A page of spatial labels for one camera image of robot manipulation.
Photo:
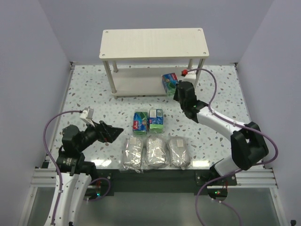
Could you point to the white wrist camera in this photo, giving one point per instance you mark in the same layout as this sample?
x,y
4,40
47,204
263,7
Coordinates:
x,y
87,116
188,76

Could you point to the silver scourer pack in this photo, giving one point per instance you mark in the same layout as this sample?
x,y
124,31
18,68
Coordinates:
x,y
131,158
155,155
179,153

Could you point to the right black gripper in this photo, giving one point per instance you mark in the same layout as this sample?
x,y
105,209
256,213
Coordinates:
x,y
180,92

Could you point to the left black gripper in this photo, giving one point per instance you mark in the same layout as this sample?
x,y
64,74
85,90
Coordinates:
x,y
101,132

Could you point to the green sponge pack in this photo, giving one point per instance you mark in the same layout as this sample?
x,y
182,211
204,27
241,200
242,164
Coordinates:
x,y
156,120
169,82
140,122

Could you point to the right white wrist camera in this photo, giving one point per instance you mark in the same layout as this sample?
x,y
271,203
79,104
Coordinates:
x,y
188,76

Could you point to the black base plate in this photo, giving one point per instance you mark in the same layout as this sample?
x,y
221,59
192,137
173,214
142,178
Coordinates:
x,y
109,188

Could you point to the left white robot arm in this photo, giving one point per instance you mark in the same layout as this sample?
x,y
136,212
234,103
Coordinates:
x,y
74,174

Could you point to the white two-tier shelf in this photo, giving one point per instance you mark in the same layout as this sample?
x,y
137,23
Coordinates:
x,y
148,46

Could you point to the aluminium frame rail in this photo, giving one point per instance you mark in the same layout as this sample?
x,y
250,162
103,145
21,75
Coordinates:
x,y
253,178

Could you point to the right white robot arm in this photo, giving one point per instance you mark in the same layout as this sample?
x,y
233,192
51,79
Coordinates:
x,y
247,146

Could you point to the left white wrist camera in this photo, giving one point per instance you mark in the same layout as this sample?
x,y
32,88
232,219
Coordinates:
x,y
87,116

